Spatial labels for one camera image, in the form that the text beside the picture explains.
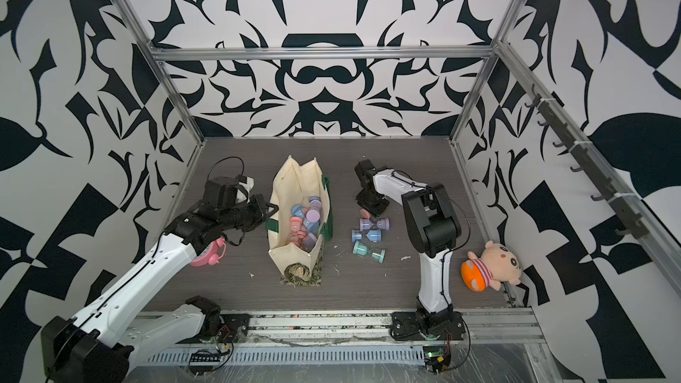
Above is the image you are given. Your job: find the light blue hourglass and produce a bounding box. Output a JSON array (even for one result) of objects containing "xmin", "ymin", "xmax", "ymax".
[{"xmin": 351, "ymin": 229, "xmax": 382, "ymax": 243}]

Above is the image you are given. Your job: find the green hourglass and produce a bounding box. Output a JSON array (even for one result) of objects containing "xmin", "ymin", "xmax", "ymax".
[{"xmin": 353, "ymin": 241, "xmax": 386, "ymax": 263}]

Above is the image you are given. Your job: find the purple hourglass cluster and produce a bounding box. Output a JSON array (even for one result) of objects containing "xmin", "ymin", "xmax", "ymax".
[{"xmin": 305, "ymin": 197, "xmax": 323, "ymax": 223}]

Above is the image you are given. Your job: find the pink hourglass front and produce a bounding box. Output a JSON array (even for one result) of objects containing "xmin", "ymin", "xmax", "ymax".
[{"xmin": 289, "ymin": 216, "xmax": 305, "ymax": 235}]

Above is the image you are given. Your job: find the cream canvas tote bag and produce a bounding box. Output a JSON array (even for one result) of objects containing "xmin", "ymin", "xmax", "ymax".
[{"xmin": 267, "ymin": 156, "xmax": 333, "ymax": 287}]

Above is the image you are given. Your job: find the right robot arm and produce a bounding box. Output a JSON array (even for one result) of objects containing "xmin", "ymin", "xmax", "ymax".
[{"xmin": 355, "ymin": 160, "xmax": 466, "ymax": 342}]

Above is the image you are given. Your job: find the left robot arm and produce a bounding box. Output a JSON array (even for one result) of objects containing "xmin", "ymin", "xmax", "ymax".
[{"xmin": 41, "ymin": 176, "xmax": 278, "ymax": 382}]

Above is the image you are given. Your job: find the pink toy cup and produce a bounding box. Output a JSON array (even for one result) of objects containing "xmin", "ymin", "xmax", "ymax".
[{"xmin": 190, "ymin": 238, "xmax": 226, "ymax": 268}]

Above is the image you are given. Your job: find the plush doll toy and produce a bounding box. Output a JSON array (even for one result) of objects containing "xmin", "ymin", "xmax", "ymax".
[{"xmin": 460, "ymin": 241, "xmax": 522, "ymax": 293}]

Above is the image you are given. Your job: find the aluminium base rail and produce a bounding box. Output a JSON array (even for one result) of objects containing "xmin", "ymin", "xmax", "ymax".
[{"xmin": 121, "ymin": 306, "xmax": 550, "ymax": 372}]

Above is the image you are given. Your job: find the black hook rail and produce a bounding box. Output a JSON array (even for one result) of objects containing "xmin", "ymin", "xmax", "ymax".
[{"xmin": 525, "ymin": 84, "xmax": 650, "ymax": 239}]

